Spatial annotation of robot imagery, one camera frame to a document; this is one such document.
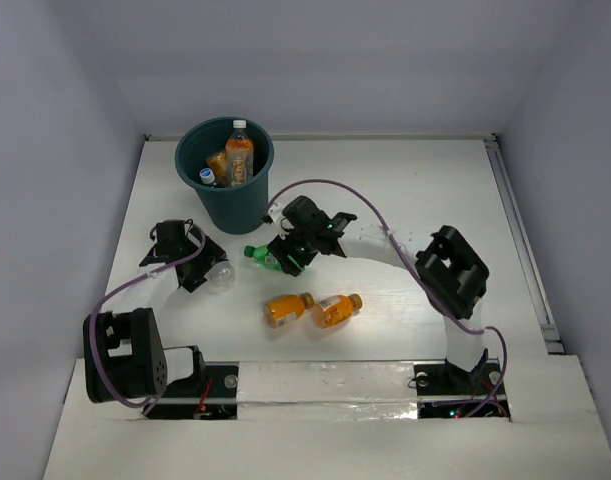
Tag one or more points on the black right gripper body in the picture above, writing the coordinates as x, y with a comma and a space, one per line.
306, 236

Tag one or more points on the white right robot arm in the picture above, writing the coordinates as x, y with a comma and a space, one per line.
447, 269

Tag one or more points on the long orange label bottle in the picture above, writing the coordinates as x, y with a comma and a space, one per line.
239, 154

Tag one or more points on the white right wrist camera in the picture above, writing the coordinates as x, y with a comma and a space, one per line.
274, 214

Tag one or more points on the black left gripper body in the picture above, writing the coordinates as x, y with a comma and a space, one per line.
196, 267

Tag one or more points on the small orange juice bottle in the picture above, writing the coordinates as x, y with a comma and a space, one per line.
282, 310

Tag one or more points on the small orange patterned bottle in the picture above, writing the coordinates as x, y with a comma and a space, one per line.
334, 310

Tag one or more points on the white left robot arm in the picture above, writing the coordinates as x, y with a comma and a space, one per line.
124, 356

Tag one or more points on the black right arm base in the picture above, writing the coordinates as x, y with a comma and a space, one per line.
446, 392

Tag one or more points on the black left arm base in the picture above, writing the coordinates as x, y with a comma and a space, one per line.
213, 396

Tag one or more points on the small clear blue-label bottle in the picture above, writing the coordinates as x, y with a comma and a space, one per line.
220, 278

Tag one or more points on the clear plastic bottle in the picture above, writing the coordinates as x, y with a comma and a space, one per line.
208, 178

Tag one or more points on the dark teal plastic bin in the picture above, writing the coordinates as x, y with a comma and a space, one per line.
234, 210

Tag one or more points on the green plastic bottle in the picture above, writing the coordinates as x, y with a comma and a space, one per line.
273, 258

